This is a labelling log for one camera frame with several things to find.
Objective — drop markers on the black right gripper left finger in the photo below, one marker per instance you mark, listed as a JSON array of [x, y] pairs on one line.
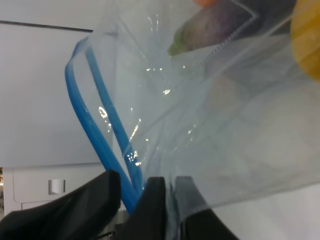
[[79, 215]]

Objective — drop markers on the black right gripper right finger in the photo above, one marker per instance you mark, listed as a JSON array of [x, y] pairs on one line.
[[161, 215]]

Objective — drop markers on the clear plastic zipper bag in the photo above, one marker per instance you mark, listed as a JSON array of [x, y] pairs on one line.
[[241, 118]]

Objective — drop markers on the white cabinet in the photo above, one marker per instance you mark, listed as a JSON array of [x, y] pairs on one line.
[[30, 187]]

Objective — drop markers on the purple eggplant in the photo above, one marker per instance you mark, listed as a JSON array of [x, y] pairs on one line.
[[214, 25]]

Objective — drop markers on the orange fruit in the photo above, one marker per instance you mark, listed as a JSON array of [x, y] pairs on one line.
[[205, 3]]

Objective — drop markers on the yellow pear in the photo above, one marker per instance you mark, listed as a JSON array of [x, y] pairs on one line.
[[305, 36]]

